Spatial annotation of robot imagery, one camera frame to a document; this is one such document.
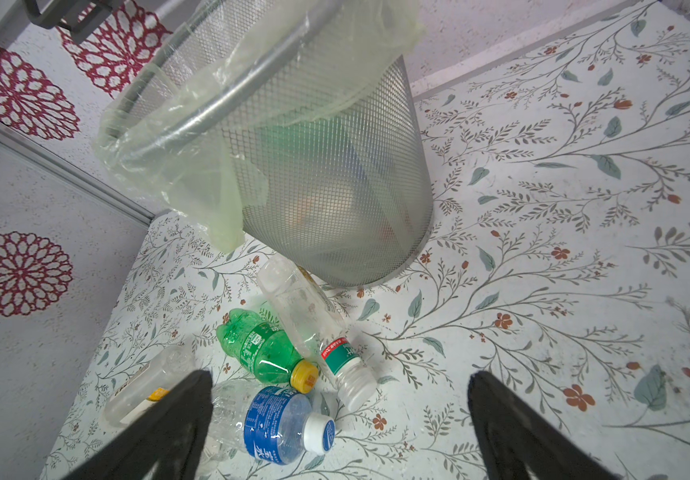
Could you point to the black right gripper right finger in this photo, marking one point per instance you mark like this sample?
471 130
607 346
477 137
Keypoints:
516 442

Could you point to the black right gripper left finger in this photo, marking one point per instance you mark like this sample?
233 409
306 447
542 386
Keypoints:
166 442

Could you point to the clear bottle yellow label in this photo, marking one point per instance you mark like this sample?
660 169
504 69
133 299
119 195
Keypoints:
148 386

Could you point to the green plastic bin liner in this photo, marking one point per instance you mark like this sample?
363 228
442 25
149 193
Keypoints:
296 70

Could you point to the silver mesh waste bin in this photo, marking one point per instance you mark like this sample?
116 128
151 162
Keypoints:
349 223

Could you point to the crushed Pocari bottle blue label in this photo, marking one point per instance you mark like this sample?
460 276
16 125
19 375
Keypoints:
274 424

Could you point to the green bottle yellow cap upper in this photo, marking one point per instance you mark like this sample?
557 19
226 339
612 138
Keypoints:
265 351

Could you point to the clear bottle green red label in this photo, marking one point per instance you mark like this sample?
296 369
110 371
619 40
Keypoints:
316 329

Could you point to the dark grey wall shelf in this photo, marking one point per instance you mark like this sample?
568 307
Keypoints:
79 18

